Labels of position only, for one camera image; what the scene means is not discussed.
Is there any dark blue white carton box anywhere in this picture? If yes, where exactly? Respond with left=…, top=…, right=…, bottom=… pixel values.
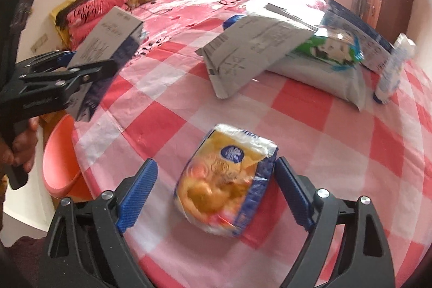
left=67, top=6, right=146, bottom=122

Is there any yellow orange bread package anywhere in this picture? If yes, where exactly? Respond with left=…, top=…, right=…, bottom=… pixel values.
left=174, top=124, right=278, bottom=237

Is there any grey printed foil bag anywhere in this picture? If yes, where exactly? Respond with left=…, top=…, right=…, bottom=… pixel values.
left=196, top=15, right=314, bottom=99

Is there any white Magicday snack bag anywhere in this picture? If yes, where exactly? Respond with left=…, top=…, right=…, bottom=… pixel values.
left=373, top=33, right=416, bottom=104

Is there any blue green cow bag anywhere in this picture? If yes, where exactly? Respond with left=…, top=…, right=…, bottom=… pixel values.
left=294, top=27, right=364, bottom=67

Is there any white grey pouch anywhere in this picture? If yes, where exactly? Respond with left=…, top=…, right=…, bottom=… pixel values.
left=267, top=52, right=366, bottom=111

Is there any small milk carton box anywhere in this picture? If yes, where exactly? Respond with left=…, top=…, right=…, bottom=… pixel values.
left=322, top=0, right=393, bottom=74

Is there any person's left hand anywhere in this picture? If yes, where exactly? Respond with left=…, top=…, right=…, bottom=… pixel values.
left=0, top=118, right=39, bottom=173

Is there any folded pink love blanket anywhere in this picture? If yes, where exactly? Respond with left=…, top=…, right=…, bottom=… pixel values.
left=55, top=0, right=128, bottom=50

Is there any red white checkered tablecloth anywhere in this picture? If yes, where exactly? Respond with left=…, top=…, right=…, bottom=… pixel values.
left=72, top=2, right=432, bottom=288

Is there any pink love you bedspread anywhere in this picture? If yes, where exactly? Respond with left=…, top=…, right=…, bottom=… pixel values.
left=133, top=0, right=327, bottom=55

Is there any small white blue bottle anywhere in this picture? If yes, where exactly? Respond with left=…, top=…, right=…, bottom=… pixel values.
left=222, top=14, right=245, bottom=31

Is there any brown wooden cabinet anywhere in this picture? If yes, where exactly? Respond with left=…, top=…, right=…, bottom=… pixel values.
left=361, top=0, right=414, bottom=43

